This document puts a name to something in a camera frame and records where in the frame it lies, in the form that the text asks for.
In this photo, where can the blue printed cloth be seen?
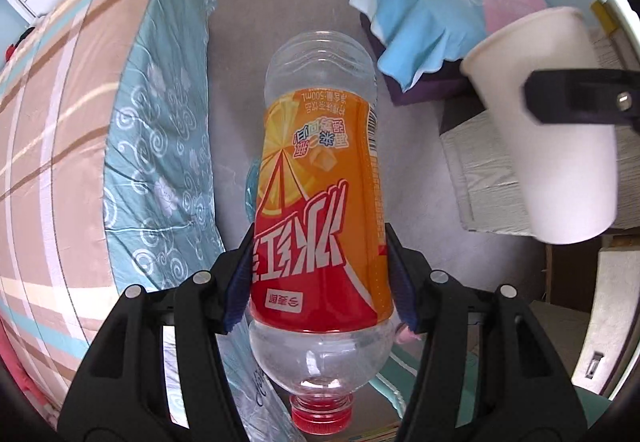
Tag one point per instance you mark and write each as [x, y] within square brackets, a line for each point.
[420, 12]

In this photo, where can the purple stool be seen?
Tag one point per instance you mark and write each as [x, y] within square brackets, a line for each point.
[430, 85]

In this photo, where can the red black toy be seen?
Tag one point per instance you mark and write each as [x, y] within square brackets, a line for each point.
[12, 50]

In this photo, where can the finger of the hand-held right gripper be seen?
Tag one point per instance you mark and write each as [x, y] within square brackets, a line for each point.
[575, 97]

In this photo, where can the orange label plastic bottle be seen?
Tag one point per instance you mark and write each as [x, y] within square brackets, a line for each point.
[310, 247]

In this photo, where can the teal floral bed cover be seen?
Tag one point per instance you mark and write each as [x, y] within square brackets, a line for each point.
[160, 122]

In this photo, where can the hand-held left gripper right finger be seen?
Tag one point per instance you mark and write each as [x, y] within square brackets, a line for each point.
[402, 282]

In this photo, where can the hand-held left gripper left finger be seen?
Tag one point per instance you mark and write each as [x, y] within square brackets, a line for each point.
[240, 282]

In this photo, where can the red cloth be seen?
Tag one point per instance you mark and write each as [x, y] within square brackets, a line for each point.
[20, 372]

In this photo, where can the bed with striped cover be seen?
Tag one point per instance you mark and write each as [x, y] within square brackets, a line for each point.
[50, 147]

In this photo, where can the white paper cup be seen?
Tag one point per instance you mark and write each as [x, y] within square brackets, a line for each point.
[550, 172]

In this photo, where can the teal bin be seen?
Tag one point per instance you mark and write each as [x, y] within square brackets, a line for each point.
[395, 374]

